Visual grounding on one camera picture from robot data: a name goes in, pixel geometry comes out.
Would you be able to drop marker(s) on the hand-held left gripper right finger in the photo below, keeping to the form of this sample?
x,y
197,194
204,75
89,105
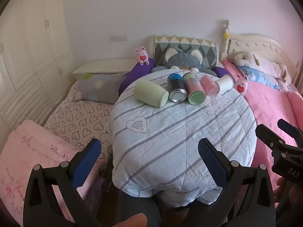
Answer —
x,y
213,162

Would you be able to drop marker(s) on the heart print bed sheet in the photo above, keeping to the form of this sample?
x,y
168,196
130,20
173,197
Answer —
x,y
78,120

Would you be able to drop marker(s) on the cream bed headboard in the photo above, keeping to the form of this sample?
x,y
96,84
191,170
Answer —
x,y
255,43

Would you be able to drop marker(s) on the white nightstand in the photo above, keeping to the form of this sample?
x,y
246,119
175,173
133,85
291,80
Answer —
x,y
104,65

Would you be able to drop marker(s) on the pink round cushion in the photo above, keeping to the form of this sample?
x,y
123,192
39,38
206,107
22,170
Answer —
x,y
296,104

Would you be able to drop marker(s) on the white paper cup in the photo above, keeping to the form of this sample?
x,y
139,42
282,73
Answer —
x,y
224,82

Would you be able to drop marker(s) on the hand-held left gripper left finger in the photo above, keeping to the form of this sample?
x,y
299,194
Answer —
x,y
86,163

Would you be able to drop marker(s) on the light green cup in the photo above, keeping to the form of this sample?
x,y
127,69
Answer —
x,y
151,92

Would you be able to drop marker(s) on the folded pink floral quilt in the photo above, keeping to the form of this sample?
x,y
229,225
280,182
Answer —
x,y
30,158

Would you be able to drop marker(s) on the white wardrobe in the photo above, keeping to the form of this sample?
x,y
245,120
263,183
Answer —
x,y
28,52

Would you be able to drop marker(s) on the purple cushion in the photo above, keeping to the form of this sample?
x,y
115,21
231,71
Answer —
x,y
136,75
219,72

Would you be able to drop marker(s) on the blue and black can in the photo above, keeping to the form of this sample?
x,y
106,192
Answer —
x,y
177,88

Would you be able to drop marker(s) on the blue cartoon pillow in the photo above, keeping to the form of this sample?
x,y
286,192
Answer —
x,y
258,75

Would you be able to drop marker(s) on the yellow bedpost ornament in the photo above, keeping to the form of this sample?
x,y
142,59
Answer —
x,y
226,35

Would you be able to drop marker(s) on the pink pig toy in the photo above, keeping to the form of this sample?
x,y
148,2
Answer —
x,y
241,86

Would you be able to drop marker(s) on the pink bed blanket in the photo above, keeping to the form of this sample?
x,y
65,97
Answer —
x,y
267,106

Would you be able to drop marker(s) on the grey cat plush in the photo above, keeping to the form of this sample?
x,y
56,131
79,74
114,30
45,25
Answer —
x,y
184,60

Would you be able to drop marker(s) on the pink cup with green base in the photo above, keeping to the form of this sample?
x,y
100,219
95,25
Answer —
x,y
194,89

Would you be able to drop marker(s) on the striped white quilt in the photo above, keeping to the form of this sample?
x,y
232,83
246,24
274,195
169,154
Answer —
x,y
180,134

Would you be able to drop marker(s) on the grey flower print pillow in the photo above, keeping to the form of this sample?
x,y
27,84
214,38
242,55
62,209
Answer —
x,y
99,86

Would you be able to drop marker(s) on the person's grey trouser leg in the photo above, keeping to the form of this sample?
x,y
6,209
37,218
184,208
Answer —
x,y
139,203

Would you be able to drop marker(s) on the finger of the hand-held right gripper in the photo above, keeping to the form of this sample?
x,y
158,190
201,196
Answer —
x,y
268,136
290,127

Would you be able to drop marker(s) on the person's right hand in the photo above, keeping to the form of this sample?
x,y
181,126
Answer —
x,y
281,189

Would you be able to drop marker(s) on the diamond pattern pillow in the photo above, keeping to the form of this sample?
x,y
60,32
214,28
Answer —
x,y
184,43

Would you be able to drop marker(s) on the white dog plush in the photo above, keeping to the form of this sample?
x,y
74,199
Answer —
x,y
251,60

